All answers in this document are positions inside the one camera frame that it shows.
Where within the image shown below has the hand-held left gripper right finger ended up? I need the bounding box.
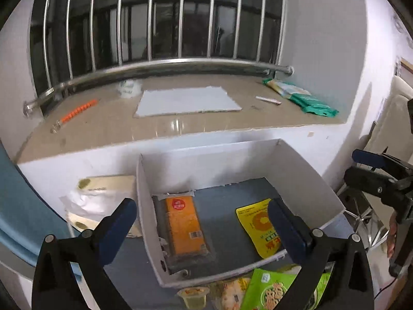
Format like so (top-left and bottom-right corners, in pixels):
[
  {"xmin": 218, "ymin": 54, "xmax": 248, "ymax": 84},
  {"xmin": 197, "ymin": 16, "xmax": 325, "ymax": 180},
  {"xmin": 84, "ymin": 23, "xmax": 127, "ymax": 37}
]
[{"xmin": 267, "ymin": 198, "xmax": 375, "ymax": 310}]

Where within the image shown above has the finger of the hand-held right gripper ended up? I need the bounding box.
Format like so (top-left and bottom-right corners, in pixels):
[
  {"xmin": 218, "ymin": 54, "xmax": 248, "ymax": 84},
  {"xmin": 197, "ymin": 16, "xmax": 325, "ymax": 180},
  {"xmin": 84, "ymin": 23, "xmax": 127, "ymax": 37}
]
[
  {"xmin": 344, "ymin": 166, "xmax": 397, "ymax": 201},
  {"xmin": 352, "ymin": 149, "xmax": 389, "ymax": 169}
]

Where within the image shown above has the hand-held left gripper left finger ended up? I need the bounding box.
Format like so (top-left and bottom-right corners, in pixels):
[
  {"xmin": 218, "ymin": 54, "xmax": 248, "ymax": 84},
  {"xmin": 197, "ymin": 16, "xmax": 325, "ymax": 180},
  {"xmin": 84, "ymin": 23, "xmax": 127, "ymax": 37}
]
[{"xmin": 31, "ymin": 198, "xmax": 138, "ymax": 310}]

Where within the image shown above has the white cardboard box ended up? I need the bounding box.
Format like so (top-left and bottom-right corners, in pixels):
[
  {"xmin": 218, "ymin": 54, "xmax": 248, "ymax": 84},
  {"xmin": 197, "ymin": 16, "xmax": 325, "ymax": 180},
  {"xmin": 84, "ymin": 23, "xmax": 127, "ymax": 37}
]
[{"xmin": 136, "ymin": 138, "xmax": 346, "ymax": 289}]

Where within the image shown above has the clear jelly cup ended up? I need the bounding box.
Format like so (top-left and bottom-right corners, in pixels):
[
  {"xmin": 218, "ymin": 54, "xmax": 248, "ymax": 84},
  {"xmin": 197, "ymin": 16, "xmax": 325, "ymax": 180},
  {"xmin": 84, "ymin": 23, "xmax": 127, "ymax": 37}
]
[{"xmin": 177, "ymin": 286, "xmax": 210, "ymax": 310}]

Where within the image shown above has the person's right hand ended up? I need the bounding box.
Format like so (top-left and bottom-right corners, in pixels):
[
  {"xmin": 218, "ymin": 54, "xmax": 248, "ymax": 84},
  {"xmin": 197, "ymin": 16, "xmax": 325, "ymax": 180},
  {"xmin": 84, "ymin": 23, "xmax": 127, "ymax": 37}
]
[{"xmin": 386, "ymin": 213, "xmax": 398, "ymax": 259}]

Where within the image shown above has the chrome chair base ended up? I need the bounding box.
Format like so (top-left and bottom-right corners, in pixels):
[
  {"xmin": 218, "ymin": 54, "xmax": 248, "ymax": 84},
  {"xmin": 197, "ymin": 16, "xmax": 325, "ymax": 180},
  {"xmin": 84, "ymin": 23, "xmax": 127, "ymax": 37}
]
[{"xmin": 337, "ymin": 184, "xmax": 389, "ymax": 249}]

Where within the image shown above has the white paper bag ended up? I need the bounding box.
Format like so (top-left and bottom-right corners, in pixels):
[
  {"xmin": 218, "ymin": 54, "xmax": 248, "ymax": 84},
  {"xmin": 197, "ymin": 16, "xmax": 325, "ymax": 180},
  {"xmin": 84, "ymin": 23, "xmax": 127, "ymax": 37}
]
[{"xmin": 59, "ymin": 175, "xmax": 142, "ymax": 238}]

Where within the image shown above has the white chair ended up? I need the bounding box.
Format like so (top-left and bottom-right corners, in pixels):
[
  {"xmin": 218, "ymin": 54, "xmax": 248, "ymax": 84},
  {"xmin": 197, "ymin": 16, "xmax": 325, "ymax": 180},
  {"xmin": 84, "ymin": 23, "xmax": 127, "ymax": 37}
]
[{"xmin": 368, "ymin": 74, "xmax": 413, "ymax": 168}]

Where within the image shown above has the orange snack packet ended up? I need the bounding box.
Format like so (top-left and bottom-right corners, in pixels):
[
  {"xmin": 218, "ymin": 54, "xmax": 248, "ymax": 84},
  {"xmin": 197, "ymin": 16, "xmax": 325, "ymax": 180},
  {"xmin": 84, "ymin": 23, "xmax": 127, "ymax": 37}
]
[{"xmin": 152, "ymin": 191, "xmax": 217, "ymax": 273}]

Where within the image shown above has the green wipes packet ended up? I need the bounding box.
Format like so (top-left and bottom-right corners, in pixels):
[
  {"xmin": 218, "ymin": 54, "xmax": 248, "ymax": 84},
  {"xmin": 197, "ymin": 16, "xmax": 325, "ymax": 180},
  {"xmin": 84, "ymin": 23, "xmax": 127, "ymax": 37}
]
[{"xmin": 285, "ymin": 92, "xmax": 339, "ymax": 117}]

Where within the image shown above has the shrimp print snack packet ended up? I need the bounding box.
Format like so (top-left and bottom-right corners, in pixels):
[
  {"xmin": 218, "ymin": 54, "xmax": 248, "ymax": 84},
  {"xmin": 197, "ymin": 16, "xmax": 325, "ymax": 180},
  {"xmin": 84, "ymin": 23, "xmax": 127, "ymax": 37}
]
[{"xmin": 208, "ymin": 277, "xmax": 254, "ymax": 310}]

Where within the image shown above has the yellow green snack packet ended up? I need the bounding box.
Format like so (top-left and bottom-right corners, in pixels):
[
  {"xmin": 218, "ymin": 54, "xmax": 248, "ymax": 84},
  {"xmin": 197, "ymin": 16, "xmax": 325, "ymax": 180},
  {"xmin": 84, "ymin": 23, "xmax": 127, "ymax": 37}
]
[{"xmin": 262, "ymin": 78, "xmax": 312, "ymax": 99}]

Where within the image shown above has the orange beaded tool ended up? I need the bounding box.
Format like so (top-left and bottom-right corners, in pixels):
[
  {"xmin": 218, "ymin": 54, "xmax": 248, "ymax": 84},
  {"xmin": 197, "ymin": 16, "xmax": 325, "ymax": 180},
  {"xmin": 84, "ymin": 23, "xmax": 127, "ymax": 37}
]
[{"xmin": 50, "ymin": 99, "xmax": 98, "ymax": 134}]

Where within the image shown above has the white tape roll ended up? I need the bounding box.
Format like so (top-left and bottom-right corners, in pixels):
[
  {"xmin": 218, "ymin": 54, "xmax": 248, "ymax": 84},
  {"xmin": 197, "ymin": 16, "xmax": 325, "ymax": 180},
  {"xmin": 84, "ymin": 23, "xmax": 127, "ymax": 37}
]
[{"xmin": 118, "ymin": 79, "xmax": 143, "ymax": 99}]

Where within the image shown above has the white cardboard sheet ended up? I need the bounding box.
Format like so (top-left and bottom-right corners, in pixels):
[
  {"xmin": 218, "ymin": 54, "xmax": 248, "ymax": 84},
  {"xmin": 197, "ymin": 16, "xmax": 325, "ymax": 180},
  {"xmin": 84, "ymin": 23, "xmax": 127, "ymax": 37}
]
[{"xmin": 134, "ymin": 86, "xmax": 243, "ymax": 118}]

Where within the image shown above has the steel window railing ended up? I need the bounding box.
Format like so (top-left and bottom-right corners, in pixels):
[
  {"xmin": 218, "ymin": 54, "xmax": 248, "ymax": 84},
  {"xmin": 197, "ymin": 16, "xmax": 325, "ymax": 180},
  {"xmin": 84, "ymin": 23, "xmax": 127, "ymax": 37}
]
[{"xmin": 23, "ymin": 0, "xmax": 295, "ymax": 117}]

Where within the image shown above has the dark window glass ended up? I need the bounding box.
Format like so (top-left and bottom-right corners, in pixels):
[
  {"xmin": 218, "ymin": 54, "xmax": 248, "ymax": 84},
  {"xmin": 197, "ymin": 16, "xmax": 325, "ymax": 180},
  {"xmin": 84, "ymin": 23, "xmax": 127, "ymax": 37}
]
[{"xmin": 30, "ymin": 0, "xmax": 284, "ymax": 88}]

